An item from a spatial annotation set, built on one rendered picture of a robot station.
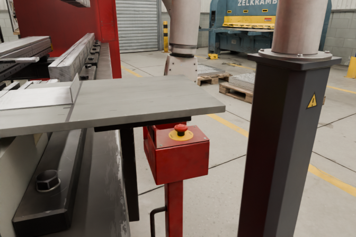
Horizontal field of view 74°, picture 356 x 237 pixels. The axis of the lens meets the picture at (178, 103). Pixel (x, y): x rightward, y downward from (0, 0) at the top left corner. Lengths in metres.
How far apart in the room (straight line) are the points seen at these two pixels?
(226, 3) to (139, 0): 2.73
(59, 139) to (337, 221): 1.60
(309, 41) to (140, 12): 7.78
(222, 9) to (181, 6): 7.07
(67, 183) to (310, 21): 0.63
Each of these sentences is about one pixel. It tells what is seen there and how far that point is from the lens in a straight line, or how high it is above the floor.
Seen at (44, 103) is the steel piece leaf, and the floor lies 1.00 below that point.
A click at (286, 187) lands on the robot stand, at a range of 0.84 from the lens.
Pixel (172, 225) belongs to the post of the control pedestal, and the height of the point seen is 0.42.
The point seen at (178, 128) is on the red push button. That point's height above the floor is 0.81.
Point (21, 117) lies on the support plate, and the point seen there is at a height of 1.00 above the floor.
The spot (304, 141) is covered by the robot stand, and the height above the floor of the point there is 0.76.
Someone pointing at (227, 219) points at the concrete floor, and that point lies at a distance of 1.56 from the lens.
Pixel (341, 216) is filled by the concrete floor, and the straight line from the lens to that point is 1.82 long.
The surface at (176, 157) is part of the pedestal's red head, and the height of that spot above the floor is 0.74.
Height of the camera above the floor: 1.10
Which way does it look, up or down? 20 degrees down
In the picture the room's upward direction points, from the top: straight up
